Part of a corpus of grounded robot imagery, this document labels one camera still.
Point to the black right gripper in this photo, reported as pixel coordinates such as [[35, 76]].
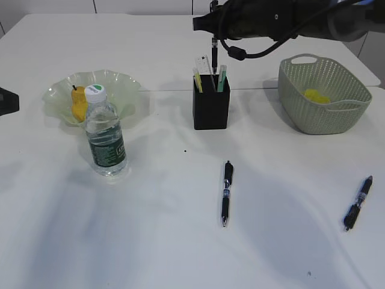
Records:
[[236, 20]]

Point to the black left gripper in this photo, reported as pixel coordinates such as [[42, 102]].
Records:
[[9, 102]]

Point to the black pen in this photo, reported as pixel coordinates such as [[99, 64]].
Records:
[[350, 219], [228, 176], [214, 42]]

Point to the clear plastic ruler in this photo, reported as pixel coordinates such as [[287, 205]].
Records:
[[203, 67]]

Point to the yellow utility knife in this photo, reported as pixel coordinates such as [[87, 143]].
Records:
[[197, 79]]

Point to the mint green utility knife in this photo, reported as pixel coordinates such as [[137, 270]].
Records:
[[221, 78]]

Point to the yellow pear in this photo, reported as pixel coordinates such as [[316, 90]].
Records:
[[79, 103]]

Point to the clear plastic water bottle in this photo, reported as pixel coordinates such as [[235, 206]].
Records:
[[104, 132]]

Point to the yellow waste paper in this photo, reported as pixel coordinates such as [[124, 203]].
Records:
[[315, 96]]

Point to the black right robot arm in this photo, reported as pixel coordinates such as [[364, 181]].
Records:
[[345, 24]]

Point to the black square pen holder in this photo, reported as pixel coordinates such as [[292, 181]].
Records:
[[210, 108]]

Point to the green wavy glass plate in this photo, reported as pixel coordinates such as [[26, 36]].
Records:
[[121, 90]]

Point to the green woven plastic basket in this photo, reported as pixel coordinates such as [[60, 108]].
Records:
[[349, 97]]

